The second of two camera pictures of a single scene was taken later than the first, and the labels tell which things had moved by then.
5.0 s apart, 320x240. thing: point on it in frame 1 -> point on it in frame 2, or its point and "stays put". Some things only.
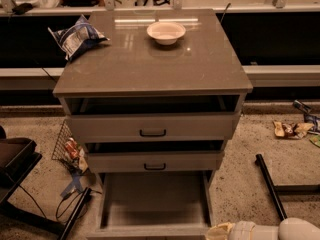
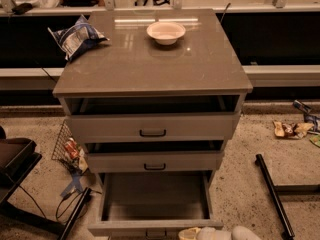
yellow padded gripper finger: (219, 231) -> (189, 234)
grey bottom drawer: (154, 205) stays put
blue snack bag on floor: (309, 118) stays put
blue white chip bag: (77, 37) stays put
